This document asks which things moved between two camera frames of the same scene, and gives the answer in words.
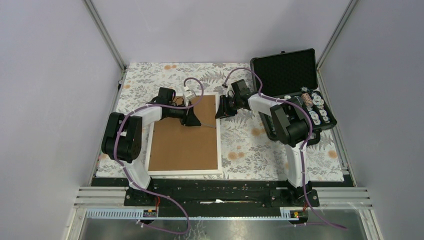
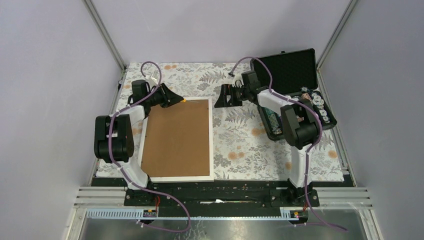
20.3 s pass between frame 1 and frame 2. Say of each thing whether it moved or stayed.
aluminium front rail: stayed
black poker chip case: stayed
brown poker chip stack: stayed
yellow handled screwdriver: moved
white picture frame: moved
